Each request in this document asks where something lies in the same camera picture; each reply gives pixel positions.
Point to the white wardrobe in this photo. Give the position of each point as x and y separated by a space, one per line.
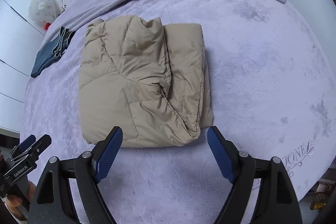
19 44

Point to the beige puffer jacket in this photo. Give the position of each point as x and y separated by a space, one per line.
147 78

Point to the folded blue jeans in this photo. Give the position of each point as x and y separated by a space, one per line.
52 51

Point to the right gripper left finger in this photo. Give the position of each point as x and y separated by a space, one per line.
53 202

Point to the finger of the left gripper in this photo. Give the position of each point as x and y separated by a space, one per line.
20 148
36 146

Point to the left hand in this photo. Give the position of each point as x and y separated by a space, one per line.
13 202

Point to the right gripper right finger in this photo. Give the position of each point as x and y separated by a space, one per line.
276 201

